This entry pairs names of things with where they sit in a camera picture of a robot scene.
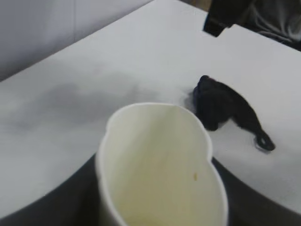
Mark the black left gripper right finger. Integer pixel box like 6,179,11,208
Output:
211,159,301,226

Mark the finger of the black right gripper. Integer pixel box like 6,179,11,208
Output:
203,0,251,38

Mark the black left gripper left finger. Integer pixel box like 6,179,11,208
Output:
0,153,105,226

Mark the black cloth rag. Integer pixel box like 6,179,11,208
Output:
192,74,276,152

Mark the white paper cup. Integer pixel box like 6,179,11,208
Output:
95,102,229,226

